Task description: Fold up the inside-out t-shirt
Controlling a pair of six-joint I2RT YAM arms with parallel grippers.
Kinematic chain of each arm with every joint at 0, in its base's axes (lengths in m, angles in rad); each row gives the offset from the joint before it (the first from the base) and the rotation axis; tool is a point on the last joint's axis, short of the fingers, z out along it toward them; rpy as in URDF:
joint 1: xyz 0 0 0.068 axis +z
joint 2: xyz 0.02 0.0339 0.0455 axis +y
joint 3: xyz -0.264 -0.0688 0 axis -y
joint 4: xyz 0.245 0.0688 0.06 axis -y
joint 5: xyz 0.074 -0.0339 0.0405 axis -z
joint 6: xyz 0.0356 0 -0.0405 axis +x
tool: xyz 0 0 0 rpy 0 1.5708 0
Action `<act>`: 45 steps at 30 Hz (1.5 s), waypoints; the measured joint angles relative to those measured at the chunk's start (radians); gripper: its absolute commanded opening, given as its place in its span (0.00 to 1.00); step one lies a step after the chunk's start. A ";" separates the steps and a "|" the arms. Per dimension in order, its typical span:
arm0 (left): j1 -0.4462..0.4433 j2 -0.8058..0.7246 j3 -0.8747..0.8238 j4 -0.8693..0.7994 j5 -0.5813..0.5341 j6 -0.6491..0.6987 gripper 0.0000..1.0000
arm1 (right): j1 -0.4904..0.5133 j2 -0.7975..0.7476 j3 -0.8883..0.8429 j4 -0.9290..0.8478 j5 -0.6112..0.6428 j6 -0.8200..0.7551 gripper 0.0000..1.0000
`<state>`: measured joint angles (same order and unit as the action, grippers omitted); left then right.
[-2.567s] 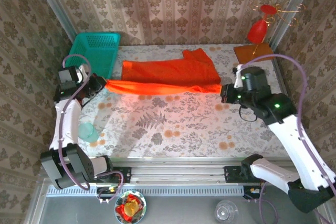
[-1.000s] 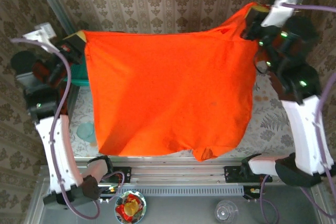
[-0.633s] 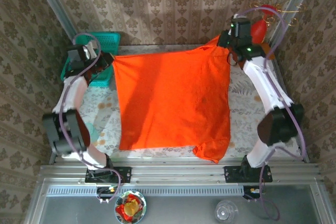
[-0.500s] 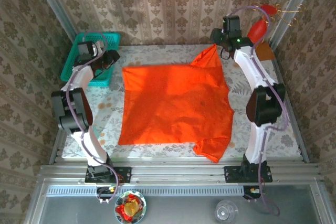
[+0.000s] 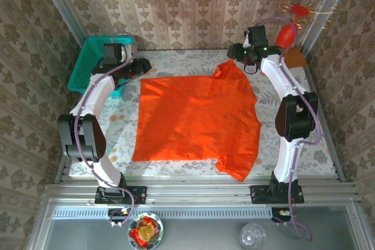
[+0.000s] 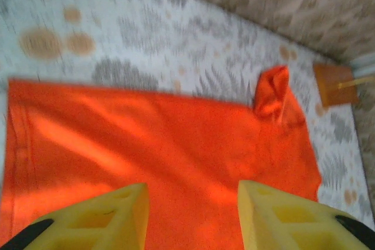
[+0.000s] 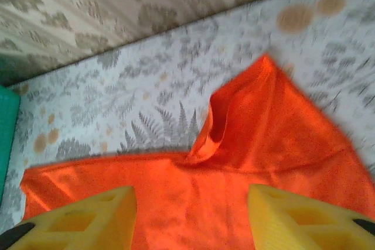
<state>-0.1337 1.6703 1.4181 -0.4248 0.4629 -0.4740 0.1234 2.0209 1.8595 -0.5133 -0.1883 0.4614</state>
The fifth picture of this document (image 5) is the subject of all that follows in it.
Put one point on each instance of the clear glass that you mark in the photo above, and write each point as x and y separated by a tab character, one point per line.
252	236

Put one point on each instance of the small connector board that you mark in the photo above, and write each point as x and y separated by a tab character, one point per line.
281	213
117	212

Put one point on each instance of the yellow food piece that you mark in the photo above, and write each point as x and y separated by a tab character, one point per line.
146	231

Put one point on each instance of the red wrapper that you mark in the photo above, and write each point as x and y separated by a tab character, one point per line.
135	235

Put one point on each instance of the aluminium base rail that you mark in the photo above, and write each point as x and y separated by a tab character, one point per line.
199	194

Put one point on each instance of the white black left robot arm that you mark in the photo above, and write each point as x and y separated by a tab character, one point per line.
96	92

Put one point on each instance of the orange t-shirt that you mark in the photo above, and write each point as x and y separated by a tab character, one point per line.
190	115

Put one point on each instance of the teal plastic basket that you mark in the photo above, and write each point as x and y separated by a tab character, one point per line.
85	59

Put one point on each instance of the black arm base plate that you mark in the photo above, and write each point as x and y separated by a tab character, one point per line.
257	194
140	194

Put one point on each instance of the floral tablecloth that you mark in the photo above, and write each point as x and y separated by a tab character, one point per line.
181	62

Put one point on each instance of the patterned bowl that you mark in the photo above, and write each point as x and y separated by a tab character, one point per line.
136	220

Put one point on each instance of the aluminium corner post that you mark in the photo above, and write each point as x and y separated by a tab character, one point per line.
328	10
58	1

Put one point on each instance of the grey metal shelf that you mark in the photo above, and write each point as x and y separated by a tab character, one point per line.
205	235

